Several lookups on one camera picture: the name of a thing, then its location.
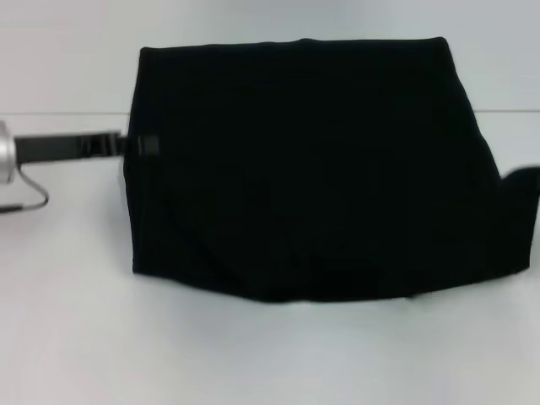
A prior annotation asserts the black t-shirt with FREE print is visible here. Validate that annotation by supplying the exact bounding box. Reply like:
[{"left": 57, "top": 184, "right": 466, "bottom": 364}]
[{"left": 121, "top": 36, "right": 540, "bottom": 305}]

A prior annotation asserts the left gripper cable with plug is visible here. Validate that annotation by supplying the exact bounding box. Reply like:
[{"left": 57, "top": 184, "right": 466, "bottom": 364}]
[{"left": 0, "top": 161, "right": 50, "bottom": 213}]

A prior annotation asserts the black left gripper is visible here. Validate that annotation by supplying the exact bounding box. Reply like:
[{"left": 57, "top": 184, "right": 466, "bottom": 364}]
[{"left": 13, "top": 132, "right": 161, "bottom": 164}]

